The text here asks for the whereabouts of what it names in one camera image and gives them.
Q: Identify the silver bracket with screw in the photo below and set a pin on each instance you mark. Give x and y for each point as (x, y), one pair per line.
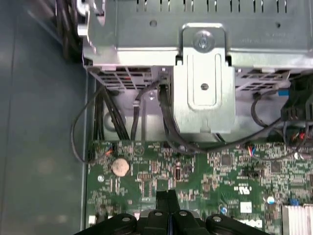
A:
(204, 98)

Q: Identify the silver metal drive cage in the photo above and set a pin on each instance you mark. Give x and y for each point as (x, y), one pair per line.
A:
(146, 31)

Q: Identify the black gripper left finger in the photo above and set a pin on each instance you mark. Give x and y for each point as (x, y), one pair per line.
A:
(161, 220)

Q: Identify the round silver coin battery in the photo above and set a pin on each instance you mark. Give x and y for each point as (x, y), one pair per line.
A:
(120, 167)

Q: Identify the silver chipset heat sink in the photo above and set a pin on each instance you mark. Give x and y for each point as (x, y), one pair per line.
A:
(297, 220)

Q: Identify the green motherboard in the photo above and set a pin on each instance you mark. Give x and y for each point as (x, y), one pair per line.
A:
(207, 171)

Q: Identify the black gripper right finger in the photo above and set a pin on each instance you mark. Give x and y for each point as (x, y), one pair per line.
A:
(178, 222)

